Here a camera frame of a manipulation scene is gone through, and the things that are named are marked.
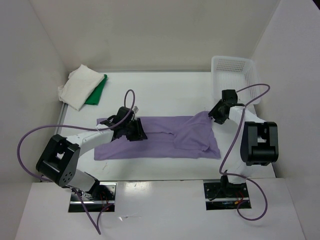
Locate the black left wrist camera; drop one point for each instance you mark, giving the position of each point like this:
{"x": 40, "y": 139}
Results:
{"x": 123, "y": 117}

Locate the lavender t shirt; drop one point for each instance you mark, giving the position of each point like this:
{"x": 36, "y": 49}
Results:
{"x": 188, "y": 137}

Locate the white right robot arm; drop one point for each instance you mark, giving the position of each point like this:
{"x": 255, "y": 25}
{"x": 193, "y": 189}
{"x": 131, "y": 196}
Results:
{"x": 259, "y": 145}

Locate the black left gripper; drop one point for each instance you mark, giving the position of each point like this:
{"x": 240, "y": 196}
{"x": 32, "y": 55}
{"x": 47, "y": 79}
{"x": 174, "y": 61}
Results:
{"x": 139, "y": 134}

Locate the white plastic basket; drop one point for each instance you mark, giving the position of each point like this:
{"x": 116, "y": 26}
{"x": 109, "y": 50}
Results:
{"x": 234, "y": 73}

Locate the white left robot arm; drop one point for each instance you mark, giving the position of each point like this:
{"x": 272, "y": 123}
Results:
{"x": 60, "y": 157}

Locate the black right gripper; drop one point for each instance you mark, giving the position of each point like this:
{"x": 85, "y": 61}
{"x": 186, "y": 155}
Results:
{"x": 214, "y": 111}

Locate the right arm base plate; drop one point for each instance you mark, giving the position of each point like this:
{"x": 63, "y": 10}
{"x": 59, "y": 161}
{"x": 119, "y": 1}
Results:
{"x": 218, "y": 197}

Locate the green t shirt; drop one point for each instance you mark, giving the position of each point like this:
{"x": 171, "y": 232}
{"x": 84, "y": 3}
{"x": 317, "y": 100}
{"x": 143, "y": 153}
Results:
{"x": 96, "y": 94}

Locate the white t shirt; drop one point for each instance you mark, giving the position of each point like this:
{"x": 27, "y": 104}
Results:
{"x": 79, "y": 86}

